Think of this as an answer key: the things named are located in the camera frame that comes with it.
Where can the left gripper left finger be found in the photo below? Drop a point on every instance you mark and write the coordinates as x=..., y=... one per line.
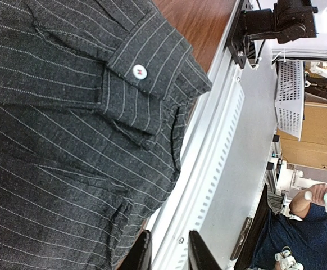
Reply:
x=140, y=255

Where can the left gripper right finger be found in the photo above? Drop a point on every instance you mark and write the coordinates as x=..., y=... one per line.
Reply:
x=199, y=255

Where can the black pinstriped long sleeve shirt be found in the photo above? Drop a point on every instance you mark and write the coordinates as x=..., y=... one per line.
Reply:
x=94, y=99

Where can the person in blue shirt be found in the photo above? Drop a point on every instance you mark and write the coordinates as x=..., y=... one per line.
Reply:
x=306, y=237

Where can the brown cardboard box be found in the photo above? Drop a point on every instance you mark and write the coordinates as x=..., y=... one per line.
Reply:
x=311, y=149

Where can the white perforated metal box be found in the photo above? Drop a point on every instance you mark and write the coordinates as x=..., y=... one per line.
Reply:
x=289, y=101

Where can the aluminium front rail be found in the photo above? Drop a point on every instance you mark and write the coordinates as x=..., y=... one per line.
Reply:
x=226, y=146

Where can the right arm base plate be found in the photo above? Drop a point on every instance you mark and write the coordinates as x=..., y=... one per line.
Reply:
x=237, y=41

